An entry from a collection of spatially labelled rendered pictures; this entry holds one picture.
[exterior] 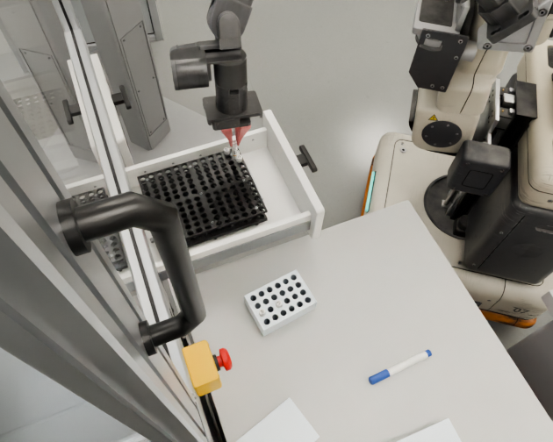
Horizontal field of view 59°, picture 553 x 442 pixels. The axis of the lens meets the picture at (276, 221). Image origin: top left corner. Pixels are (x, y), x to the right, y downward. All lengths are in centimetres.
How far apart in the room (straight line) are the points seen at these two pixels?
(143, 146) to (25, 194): 204
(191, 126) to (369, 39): 112
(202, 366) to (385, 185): 116
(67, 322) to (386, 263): 93
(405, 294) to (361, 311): 11
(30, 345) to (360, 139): 214
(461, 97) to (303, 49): 152
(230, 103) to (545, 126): 85
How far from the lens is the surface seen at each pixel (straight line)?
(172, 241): 25
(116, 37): 182
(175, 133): 226
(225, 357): 86
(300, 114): 238
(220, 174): 102
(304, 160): 103
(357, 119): 239
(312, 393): 99
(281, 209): 105
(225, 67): 84
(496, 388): 108
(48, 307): 21
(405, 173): 187
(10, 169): 18
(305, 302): 100
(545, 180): 132
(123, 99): 119
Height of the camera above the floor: 172
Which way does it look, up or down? 59 degrees down
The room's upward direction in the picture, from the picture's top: 3 degrees clockwise
